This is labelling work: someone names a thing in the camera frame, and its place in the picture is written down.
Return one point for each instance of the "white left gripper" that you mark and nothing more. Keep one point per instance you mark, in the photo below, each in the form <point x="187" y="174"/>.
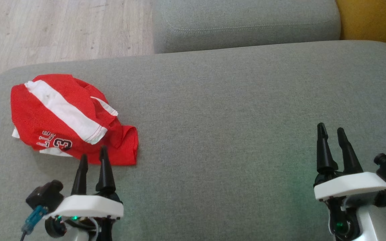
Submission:
<point x="89" y="206"/>

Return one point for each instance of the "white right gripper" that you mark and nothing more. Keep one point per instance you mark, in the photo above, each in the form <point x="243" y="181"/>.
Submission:
<point x="347" y="185"/>

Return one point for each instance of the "red basketball jersey number 23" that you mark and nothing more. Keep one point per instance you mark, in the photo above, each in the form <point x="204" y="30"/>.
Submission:
<point x="122" y="147"/>

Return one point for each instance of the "red shorts white stripe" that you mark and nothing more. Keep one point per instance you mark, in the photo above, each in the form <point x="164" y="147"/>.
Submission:
<point x="45" y="100"/>

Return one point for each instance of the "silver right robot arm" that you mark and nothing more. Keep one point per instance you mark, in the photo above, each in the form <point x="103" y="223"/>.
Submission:
<point x="374" y="224"/>

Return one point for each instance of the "grey fabric sofa seat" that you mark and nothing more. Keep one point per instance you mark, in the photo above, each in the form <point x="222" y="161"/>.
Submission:
<point x="219" y="134"/>

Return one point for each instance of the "grey fabric sofa cushion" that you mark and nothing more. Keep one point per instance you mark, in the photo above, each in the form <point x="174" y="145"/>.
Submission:
<point x="246" y="23"/>

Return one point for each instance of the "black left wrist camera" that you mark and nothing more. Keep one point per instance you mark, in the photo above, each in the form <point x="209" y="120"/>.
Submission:
<point x="44" y="195"/>

